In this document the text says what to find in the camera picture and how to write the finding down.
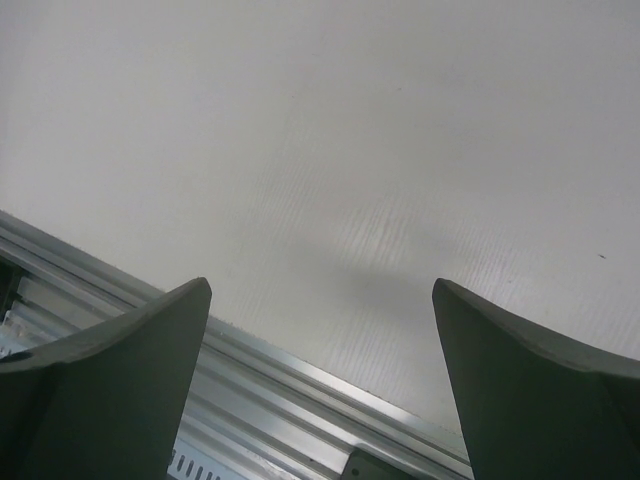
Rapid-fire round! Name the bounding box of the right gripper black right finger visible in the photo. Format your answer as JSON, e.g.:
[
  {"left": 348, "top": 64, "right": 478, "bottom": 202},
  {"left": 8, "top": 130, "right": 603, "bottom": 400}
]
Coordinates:
[{"left": 432, "top": 279, "right": 639, "bottom": 479}]

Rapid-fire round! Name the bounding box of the white slotted cable duct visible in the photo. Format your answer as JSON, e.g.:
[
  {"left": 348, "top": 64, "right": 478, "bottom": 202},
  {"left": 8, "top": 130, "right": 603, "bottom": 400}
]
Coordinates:
[{"left": 167, "top": 439, "right": 242, "bottom": 480}]

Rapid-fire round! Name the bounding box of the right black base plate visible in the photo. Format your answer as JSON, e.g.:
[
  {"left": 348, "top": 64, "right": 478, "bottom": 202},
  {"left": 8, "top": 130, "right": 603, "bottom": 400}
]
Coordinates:
[{"left": 340, "top": 449, "right": 380, "bottom": 480}]

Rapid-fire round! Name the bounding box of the aluminium mounting rail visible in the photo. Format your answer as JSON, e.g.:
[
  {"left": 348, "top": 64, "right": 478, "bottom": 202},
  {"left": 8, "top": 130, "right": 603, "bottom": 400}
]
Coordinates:
[{"left": 1, "top": 214, "right": 472, "bottom": 479}]

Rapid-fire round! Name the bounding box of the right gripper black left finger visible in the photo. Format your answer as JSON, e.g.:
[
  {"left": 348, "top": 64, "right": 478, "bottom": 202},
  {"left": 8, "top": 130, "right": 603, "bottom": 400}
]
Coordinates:
[{"left": 1, "top": 278, "right": 212, "bottom": 479}]

